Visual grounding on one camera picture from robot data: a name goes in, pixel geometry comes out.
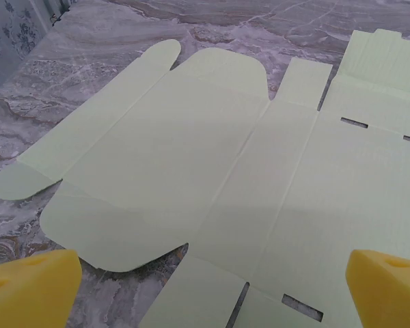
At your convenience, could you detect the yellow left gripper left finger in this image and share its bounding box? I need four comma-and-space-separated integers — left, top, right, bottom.
0, 249, 83, 328

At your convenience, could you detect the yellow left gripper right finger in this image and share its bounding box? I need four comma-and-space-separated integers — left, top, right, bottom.
345, 248, 410, 328

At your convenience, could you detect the light green paper box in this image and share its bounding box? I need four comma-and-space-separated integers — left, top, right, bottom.
0, 29, 410, 328

